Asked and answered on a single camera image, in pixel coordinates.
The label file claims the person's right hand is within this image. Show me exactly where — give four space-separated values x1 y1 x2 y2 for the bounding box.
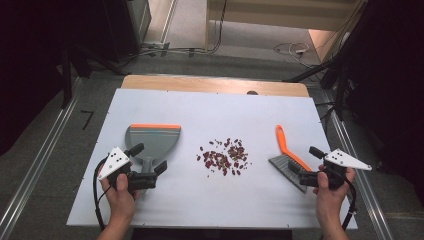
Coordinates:
312 164 357 224

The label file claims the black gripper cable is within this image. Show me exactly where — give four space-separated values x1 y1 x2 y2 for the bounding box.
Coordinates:
340 173 358 232
92 156 113 232

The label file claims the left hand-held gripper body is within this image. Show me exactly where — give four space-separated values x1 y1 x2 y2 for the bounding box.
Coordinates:
97 146 159 193

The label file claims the white floor cable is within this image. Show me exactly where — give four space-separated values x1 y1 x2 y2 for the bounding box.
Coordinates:
273 41 321 69

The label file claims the beige wooden furniture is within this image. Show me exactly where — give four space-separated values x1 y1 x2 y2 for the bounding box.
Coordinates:
204 0 368 53

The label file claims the white board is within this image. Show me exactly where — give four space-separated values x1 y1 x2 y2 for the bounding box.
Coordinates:
66 87 359 231

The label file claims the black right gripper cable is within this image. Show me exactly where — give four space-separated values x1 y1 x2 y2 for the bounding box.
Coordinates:
340 173 358 232

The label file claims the pile of red beans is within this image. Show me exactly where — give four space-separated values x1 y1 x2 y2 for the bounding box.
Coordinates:
195 137 253 177

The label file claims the aluminium floor rail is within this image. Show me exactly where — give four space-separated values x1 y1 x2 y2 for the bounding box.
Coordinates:
0 77 84 240
322 94 396 240

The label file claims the person's left hand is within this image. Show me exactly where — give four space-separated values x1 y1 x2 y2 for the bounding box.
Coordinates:
99 172 141 222

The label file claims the black metal stand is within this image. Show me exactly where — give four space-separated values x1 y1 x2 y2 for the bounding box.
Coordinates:
59 43 129 109
282 56 354 122

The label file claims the orange brush with grey bristles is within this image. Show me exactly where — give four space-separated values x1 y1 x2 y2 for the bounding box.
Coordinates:
268 124 314 194

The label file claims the grey dustpan with orange edge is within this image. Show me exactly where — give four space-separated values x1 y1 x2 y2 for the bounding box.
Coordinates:
124 123 182 193

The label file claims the wooden table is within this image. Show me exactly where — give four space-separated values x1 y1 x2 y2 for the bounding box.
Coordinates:
120 74 311 98

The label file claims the black floor cable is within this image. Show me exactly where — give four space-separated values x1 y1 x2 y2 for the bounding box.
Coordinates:
123 0 229 63

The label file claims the black cabinet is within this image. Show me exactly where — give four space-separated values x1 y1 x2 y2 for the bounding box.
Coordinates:
99 0 153 63

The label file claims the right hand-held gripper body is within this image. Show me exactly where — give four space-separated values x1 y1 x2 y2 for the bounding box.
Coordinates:
298 148 373 192

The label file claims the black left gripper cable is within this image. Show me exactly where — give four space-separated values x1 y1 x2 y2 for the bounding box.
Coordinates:
92 156 113 232

